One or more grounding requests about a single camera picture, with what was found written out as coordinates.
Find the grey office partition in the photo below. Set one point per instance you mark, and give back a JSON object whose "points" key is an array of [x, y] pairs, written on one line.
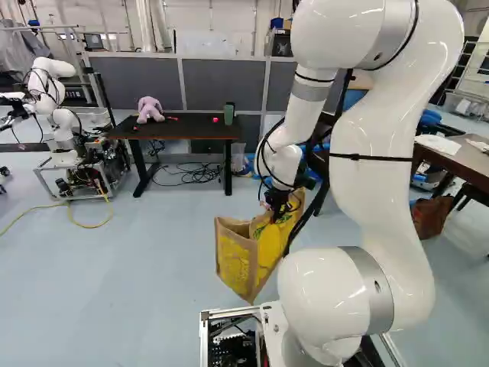
{"points": [[214, 84]]}

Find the purple plush toy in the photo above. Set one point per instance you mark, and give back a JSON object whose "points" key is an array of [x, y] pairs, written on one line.
{"points": [[148, 109]]}

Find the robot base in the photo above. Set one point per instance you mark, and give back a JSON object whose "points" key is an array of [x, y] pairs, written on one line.
{"points": [[233, 340]]}

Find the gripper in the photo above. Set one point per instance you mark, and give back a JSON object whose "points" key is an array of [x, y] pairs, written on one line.
{"points": [[276, 199]]}

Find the small red pen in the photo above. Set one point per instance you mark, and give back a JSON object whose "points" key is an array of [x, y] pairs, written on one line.
{"points": [[172, 118]]}

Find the brown and yellow tote bag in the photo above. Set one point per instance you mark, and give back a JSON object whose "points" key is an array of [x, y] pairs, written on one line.
{"points": [[244, 260]]}

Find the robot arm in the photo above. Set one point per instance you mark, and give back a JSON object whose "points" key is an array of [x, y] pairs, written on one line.
{"points": [[374, 160]]}

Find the brown paper bag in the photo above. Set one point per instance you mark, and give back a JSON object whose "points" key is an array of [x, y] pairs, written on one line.
{"points": [[429, 216]]}

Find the dark brown wooden table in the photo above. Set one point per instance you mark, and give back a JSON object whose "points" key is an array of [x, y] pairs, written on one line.
{"points": [[454, 160]]}

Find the white robot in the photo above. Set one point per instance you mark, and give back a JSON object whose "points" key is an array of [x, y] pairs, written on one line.
{"points": [[72, 153]]}

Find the green tumbler with black lid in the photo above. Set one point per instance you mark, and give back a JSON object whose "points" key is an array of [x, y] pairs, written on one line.
{"points": [[228, 114]]}

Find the black standing desk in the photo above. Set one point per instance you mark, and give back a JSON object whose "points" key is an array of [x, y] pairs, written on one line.
{"points": [[183, 126]]}

